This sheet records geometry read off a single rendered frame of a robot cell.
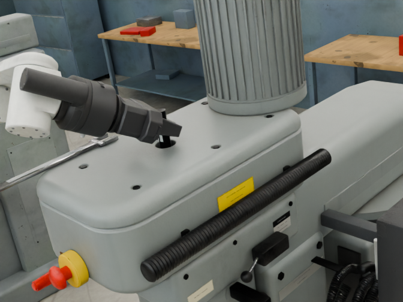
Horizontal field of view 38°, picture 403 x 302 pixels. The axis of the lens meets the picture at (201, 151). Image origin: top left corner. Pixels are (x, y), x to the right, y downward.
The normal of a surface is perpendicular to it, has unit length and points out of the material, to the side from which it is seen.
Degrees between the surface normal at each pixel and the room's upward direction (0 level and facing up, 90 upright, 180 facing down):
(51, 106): 66
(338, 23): 90
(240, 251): 90
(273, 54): 90
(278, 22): 90
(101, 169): 0
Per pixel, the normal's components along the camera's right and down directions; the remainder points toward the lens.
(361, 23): -0.71, 0.37
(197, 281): 0.69, 0.20
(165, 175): -0.14, -0.90
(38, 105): 0.56, -0.18
